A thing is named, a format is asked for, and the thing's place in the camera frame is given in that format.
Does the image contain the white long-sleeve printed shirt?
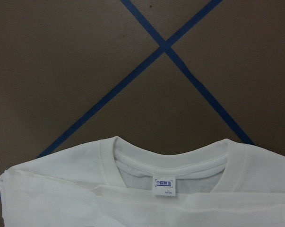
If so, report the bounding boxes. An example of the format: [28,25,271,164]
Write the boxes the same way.
[0,136,285,227]

